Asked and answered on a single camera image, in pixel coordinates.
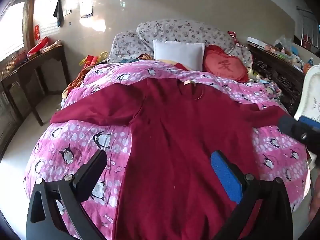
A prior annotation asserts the red gift bag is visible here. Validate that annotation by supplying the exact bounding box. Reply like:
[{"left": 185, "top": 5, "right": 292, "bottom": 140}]
[{"left": 79, "top": 51, "right": 110, "bottom": 70}]

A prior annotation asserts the dark red knit garment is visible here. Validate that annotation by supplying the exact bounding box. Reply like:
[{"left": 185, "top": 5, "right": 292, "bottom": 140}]
[{"left": 50, "top": 77, "right": 284, "bottom": 240}]

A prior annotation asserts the beige folded cloth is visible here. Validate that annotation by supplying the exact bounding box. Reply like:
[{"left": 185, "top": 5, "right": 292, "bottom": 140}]
[{"left": 40, "top": 40, "right": 63, "bottom": 54}]

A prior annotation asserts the white pillow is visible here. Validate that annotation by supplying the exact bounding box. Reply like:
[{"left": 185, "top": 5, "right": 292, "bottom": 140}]
[{"left": 153, "top": 39, "right": 205, "bottom": 72}]

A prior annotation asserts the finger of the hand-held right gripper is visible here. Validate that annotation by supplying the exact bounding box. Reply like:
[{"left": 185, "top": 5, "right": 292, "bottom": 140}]
[{"left": 278, "top": 115, "right": 320, "bottom": 152}]

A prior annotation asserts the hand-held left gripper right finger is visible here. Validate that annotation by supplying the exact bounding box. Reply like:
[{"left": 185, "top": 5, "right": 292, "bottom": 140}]
[{"left": 211, "top": 151, "right": 293, "bottom": 240}]

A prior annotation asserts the wall calendar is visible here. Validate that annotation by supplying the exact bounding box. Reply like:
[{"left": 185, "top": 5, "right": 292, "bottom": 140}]
[{"left": 79, "top": 0, "right": 93, "bottom": 18}]

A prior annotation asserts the red box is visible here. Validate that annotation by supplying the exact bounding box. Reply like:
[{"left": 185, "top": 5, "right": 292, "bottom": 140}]
[{"left": 27, "top": 37, "right": 49, "bottom": 55}]

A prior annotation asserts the pink penguin print blanket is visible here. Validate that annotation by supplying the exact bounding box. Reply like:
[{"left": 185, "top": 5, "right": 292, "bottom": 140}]
[{"left": 24, "top": 61, "right": 310, "bottom": 240}]

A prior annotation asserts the dark hanging cloth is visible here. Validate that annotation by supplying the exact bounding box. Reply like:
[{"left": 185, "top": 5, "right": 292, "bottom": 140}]
[{"left": 54, "top": 0, "right": 64, "bottom": 27}]

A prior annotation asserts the large floral pillow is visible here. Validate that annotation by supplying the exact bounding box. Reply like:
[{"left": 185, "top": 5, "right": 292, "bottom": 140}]
[{"left": 136, "top": 19, "right": 253, "bottom": 70}]

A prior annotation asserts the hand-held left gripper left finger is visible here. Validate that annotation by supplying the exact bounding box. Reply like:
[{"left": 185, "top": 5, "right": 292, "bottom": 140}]
[{"left": 26, "top": 149, "right": 108, "bottom": 240}]

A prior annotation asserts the small floral pillow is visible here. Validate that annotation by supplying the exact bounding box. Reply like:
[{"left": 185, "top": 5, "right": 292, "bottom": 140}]
[{"left": 110, "top": 30, "right": 154, "bottom": 64}]

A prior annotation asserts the white plastic chair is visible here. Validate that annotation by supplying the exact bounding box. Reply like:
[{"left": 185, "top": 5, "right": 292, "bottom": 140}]
[{"left": 294, "top": 65, "right": 320, "bottom": 123}]

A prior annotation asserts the dark carved wooden cabinet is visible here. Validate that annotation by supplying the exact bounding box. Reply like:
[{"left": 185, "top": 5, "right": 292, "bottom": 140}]
[{"left": 247, "top": 44, "right": 307, "bottom": 117}]

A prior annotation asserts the orange cloth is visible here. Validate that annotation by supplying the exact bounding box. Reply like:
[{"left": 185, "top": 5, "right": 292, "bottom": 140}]
[{"left": 62, "top": 67, "right": 88, "bottom": 98}]

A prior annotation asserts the metal rack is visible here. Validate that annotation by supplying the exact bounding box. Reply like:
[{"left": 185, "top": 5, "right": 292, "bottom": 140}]
[{"left": 296, "top": 5, "right": 320, "bottom": 48}]

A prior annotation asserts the clutter of small goods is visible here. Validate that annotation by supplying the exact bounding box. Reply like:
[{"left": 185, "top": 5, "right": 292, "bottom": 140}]
[{"left": 247, "top": 36, "right": 315, "bottom": 73}]

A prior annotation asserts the dark wooden side table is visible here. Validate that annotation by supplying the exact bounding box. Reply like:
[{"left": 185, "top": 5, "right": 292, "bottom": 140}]
[{"left": 0, "top": 44, "right": 70, "bottom": 127}]

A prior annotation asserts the window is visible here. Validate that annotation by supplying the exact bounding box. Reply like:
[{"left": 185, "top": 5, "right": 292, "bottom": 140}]
[{"left": 0, "top": 0, "right": 30, "bottom": 63}]

